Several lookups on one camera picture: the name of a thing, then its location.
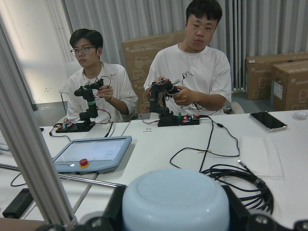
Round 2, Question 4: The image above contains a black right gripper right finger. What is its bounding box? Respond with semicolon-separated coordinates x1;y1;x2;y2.
222;185;272;231

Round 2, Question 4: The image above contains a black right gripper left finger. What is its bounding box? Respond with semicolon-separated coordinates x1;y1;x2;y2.
79;186;126;231

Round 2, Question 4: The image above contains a light blue cup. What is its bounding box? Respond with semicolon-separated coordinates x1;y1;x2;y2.
122;169;230;231

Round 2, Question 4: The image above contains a white paper sheet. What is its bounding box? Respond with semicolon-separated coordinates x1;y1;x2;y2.
240;136;284;179

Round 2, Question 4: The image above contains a teach pendant tablet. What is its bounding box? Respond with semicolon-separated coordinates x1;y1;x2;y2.
52;136;132;175

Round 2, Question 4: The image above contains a black power adapter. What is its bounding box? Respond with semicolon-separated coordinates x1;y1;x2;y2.
2;188;33;219

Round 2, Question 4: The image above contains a black smartphone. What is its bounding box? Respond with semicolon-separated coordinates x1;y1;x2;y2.
250;111;287;131

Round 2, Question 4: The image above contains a white earbud case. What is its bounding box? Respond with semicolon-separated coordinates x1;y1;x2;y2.
293;110;308;120

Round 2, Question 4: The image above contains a person with glasses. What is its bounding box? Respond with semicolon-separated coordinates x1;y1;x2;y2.
66;28;138;123

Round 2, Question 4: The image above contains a cardboard box right front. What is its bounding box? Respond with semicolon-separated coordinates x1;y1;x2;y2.
272;60;308;111

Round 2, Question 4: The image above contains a person in white t-shirt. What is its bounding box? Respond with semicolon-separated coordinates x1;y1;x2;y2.
144;0;231;116

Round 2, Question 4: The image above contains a cardboard box right rear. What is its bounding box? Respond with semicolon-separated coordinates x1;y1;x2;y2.
245;52;308;100

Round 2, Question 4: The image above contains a cardboard box behind persons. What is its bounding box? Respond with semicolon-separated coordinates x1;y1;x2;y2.
122;31;185;113

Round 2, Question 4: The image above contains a coiled black cable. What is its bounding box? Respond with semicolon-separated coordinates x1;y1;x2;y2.
201;159;275;215

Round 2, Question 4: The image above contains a green handled reacher grabber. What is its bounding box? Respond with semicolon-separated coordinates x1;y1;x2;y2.
0;164;126;189

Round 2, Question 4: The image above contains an aluminium frame post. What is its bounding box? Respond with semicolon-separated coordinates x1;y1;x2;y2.
0;30;77;231

